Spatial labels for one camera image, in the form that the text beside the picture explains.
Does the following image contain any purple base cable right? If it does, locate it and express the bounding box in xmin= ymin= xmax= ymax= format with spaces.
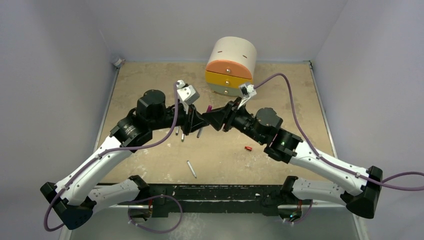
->
xmin=281 ymin=198 xmax=316 ymax=226

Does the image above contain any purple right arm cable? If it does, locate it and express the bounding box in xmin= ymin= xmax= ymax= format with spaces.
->
xmin=253 ymin=73 xmax=424 ymax=192

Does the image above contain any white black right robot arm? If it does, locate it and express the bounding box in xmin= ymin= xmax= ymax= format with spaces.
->
xmin=202 ymin=97 xmax=383 ymax=219

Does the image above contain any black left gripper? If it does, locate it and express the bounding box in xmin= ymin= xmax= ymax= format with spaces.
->
xmin=150 ymin=100 xmax=206 ymax=135

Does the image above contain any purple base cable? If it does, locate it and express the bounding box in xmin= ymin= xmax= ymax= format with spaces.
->
xmin=127 ymin=194 xmax=184 ymax=234
xmin=281 ymin=198 xmax=316 ymax=226

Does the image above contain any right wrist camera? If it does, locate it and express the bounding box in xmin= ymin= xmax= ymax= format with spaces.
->
xmin=238 ymin=82 xmax=257 ymax=109

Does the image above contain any round cream drawer cabinet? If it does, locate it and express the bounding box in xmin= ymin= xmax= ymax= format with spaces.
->
xmin=205 ymin=36 xmax=257 ymax=97

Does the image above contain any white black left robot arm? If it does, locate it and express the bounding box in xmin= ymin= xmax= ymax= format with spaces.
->
xmin=40 ymin=85 xmax=205 ymax=230

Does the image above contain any grey marker pen red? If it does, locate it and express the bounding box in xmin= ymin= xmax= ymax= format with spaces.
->
xmin=196 ymin=128 xmax=203 ymax=138

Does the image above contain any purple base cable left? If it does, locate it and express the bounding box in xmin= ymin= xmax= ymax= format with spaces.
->
xmin=127 ymin=194 xmax=184 ymax=234

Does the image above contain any grey corner bracket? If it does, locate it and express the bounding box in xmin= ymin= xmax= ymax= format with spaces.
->
xmin=110 ymin=54 xmax=126 ymax=68

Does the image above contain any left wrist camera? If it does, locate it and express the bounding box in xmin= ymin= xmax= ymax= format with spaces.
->
xmin=176 ymin=79 xmax=200 ymax=114

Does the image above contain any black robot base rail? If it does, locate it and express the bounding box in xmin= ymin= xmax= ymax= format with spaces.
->
xmin=129 ymin=176 xmax=312 ymax=218

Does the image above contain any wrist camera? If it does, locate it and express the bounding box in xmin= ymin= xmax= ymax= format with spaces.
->
xmin=176 ymin=79 xmax=200 ymax=114
xmin=238 ymin=82 xmax=257 ymax=109

